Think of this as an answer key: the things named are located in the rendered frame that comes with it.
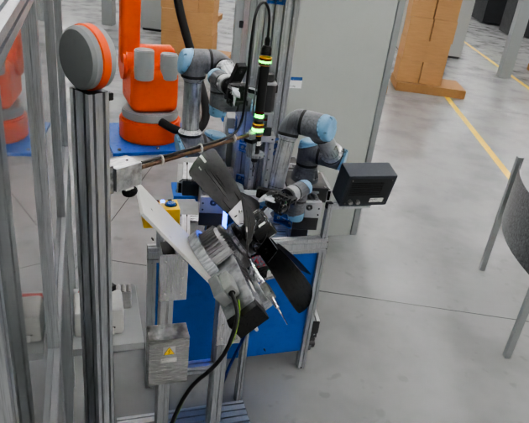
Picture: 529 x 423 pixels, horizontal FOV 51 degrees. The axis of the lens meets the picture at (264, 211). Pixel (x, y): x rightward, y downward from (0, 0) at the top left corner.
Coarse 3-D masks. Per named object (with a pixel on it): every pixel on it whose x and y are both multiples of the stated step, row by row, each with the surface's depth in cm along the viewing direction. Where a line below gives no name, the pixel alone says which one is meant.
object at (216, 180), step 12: (204, 156) 204; (216, 156) 210; (192, 168) 197; (204, 168) 202; (216, 168) 206; (204, 180) 200; (216, 180) 204; (228, 180) 209; (216, 192) 203; (228, 192) 207; (240, 192) 211; (228, 204) 206
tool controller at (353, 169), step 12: (348, 168) 264; (360, 168) 265; (372, 168) 267; (384, 168) 269; (336, 180) 273; (348, 180) 261; (360, 180) 262; (372, 180) 264; (384, 180) 266; (336, 192) 273; (348, 192) 266; (360, 192) 267; (372, 192) 269; (384, 192) 272; (348, 204) 268; (360, 204) 274; (372, 204) 276; (384, 204) 278
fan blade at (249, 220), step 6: (246, 204) 183; (246, 210) 181; (246, 216) 180; (252, 216) 192; (246, 222) 178; (252, 222) 190; (252, 228) 190; (246, 234) 176; (252, 234) 196; (246, 240) 176
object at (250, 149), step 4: (248, 132) 200; (252, 136) 199; (244, 140) 201; (248, 140) 200; (252, 140) 199; (256, 140) 201; (248, 144) 203; (252, 144) 201; (248, 148) 203; (252, 148) 202; (248, 152) 204; (252, 152) 203; (260, 152) 208; (248, 156) 205; (252, 156) 204; (256, 156) 204; (260, 156) 204
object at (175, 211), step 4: (172, 200) 251; (176, 200) 252; (160, 204) 246; (164, 204) 246; (176, 204) 247; (164, 208) 243; (168, 208) 243; (172, 208) 244; (176, 208) 244; (168, 212) 243; (172, 212) 244; (176, 212) 244; (180, 212) 245; (172, 216) 244; (176, 216) 245; (144, 220) 241; (176, 220) 246; (144, 224) 242; (148, 224) 243
